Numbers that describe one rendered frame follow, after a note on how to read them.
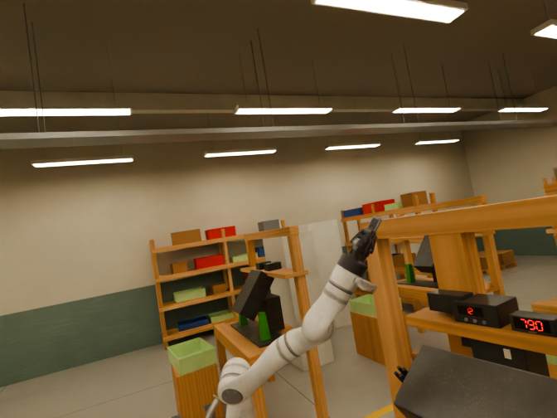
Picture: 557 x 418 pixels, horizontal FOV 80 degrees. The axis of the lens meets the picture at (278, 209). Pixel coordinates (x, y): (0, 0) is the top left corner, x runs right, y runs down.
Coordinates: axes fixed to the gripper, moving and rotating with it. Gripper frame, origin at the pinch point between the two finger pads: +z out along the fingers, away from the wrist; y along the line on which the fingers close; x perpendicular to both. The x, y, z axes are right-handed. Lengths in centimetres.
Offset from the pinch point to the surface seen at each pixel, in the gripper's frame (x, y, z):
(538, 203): 28, 38, 31
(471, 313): 26, 52, -9
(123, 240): -589, 337, -228
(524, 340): 41, 43, -9
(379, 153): -405, 846, 275
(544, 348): 46, 41, -8
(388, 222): -20, 68, 9
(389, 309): -5, 86, -27
